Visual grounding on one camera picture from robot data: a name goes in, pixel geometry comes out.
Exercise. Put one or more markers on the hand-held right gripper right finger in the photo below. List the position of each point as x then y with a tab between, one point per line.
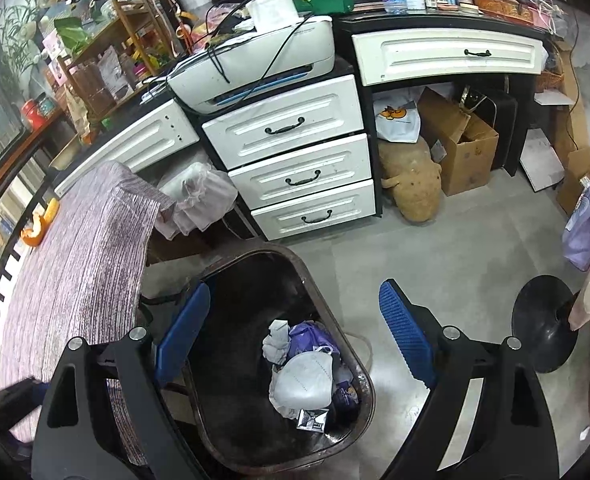
405	332

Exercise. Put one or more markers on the white board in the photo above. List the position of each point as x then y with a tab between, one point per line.
542	157

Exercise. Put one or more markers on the small black white carton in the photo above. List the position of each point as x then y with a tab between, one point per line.
312	420

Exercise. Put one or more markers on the black round stand base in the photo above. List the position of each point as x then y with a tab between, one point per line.
540	325

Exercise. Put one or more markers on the green plant leaf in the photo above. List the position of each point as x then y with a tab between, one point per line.
72	35

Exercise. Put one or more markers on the striped purple tablecloth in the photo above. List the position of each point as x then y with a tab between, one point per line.
85	270

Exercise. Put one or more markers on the orange patterned tray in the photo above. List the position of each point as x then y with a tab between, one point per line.
505	7

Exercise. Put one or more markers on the white face mask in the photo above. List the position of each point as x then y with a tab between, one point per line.
302	377

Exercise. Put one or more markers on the wicker basket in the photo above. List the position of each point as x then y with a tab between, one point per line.
550	77

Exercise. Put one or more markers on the white printer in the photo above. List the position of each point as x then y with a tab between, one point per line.
270	55

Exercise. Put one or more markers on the large open cardboard box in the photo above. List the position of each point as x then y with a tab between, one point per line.
465	157

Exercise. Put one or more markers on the dark brown trash bin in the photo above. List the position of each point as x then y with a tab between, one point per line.
245	300

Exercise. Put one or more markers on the red tin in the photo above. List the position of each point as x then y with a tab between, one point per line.
37	115

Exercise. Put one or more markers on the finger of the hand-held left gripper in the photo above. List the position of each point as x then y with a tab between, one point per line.
20	402

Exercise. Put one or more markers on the white plastic bag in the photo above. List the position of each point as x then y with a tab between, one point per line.
200	195

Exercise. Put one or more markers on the small cardboard box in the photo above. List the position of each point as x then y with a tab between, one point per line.
577	180

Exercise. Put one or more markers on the wide white drawer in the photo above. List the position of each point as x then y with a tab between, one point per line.
440	55

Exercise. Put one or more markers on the brown plush toy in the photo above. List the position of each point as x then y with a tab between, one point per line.
415	185

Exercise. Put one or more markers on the grey crumpled tissue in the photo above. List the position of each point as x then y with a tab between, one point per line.
276	342

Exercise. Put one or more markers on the wooden shelf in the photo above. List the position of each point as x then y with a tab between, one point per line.
125	20

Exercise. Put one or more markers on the white bag with orange print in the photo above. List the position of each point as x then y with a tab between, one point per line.
397	117

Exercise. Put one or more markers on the orange peel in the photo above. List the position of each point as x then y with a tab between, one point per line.
40	225

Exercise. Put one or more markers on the black desk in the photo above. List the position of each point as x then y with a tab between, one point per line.
370	115

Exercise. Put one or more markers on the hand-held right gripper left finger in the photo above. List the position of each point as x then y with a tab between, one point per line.
185	325

